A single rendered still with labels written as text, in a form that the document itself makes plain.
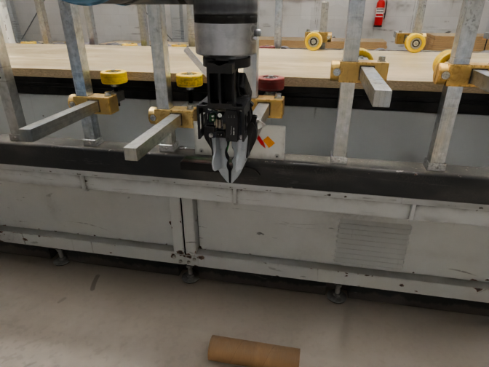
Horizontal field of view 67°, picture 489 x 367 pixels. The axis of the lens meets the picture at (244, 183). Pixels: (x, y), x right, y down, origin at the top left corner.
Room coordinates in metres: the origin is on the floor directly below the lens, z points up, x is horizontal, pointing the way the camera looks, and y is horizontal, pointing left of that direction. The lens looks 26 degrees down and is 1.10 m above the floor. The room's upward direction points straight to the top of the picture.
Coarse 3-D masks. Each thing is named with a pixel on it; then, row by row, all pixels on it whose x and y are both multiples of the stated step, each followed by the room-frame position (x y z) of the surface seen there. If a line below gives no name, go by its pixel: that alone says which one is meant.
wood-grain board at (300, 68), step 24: (24, 48) 1.95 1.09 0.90; (48, 48) 1.95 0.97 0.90; (96, 48) 1.95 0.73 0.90; (120, 48) 1.95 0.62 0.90; (144, 48) 1.95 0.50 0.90; (168, 48) 1.95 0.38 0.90; (192, 48) 1.95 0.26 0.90; (264, 48) 1.95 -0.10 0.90; (24, 72) 1.31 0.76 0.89; (48, 72) 1.30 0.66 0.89; (96, 72) 1.26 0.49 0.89; (144, 72) 1.23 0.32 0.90; (264, 72) 1.22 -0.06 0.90; (288, 72) 1.22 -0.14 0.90; (312, 72) 1.22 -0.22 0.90; (408, 72) 1.22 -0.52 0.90; (432, 72) 1.22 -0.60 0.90
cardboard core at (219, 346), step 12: (216, 336) 0.91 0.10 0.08; (216, 348) 0.87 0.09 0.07; (228, 348) 0.87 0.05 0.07; (240, 348) 0.87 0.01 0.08; (252, 348) 0.86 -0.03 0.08; (264, 348) 0.86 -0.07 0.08; (276, 348) 0.86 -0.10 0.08; (288, 348) 0.87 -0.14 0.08; (216, 360) 0.86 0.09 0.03; (228, 360) 0.85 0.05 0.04; (240, 360) 0.84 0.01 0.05; (252, 360) 0.84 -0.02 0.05; (264, 360) 0.83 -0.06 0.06; (276, 360) 0.83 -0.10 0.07; (288, 360) 0.82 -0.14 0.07
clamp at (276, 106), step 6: (258, 96) 1.01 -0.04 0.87; (264, 96) 1.01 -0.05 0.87; (270, 96) 1.01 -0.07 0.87; (282, 96) 1.01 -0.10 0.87; (258, 102) 0.98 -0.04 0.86; (264, 102) 0.98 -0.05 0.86; (270, 102) 0.98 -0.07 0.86; (276, 102) 0.97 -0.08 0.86; (282, 102) 0.97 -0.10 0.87; (252, 108) 0.99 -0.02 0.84; (270, 108) 0.98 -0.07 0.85; (276, 108) 0.97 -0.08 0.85; (282, 108) 0.97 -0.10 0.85; (270, 114) 0.98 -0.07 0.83; (276, 114) 0.97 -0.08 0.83; (282, 114) 0.98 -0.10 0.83
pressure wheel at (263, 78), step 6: (258, 78) 1.09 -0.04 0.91; (264, 78) 1.08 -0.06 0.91; (270, 78) 1.09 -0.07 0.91; (276, 78) 1.08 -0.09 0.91; (282, 78) 1.09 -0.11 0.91; (258, 84) 1.09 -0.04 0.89; (264, 84) 1.07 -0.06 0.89; (270, 84) 1.06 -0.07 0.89; (276, 84) 1.07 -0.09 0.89; (282, 84) 1.08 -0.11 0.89; (264, 90) 1.07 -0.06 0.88; (270, 90) 1.07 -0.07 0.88; (276, 90) 1.07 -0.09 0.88
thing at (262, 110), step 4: (276, 92) 1.11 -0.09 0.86; (260, 104) 0.96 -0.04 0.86; (264, 104) 0.96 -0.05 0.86; (268, 104) 0.96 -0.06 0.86; (256, 108) 0.92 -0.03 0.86; (260, 108) 0.92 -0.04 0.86; (264, 108) 0.92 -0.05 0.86; (268, 108) 0.95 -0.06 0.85; (256, 112) 0.88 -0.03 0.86; (260, 112) 0.88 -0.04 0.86; (264, 112) 0.89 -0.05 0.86; (268, 112) 0.95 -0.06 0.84; (260, 116) 0.85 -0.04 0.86; (264, 116) 0.89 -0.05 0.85; (268, 116) 0.95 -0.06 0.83; (264, 120) 0.89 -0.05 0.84; (260, 128) 0.82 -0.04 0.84; (260, 132) 0.82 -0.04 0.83
